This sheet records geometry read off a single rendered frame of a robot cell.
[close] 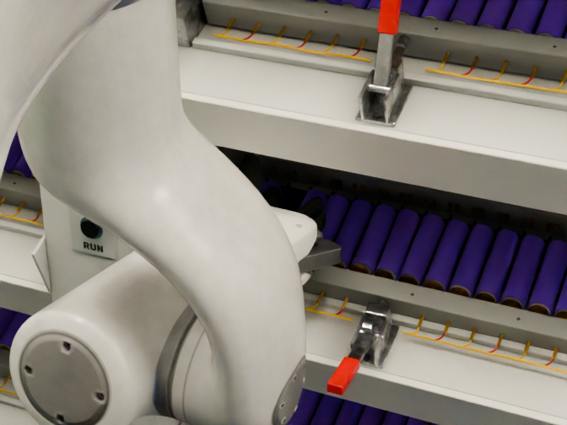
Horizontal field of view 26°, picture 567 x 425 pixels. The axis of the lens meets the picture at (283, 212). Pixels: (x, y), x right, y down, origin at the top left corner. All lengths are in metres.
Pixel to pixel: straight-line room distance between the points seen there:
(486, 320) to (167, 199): 0.35
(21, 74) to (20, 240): 0.74
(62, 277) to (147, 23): 0.46
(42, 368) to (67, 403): 0.02
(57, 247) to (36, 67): 0.65
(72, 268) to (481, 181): 0.36
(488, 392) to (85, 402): 0.33
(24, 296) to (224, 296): 0.44
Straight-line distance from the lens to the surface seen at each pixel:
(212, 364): 0.70
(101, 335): 0.70
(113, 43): 0.59
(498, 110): 0.83
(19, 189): 1.09
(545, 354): 0.93
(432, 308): 0.93
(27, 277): 1.06
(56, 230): 1.00
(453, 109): 0.84
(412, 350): 0.94
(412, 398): 0.94
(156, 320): 0.72
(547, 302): 0.94
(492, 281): 0.95
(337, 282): 0.95
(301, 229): 0.88
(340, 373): 0.88
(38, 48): 0.35
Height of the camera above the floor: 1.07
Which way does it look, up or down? 29 degrees down
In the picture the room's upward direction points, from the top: straight up
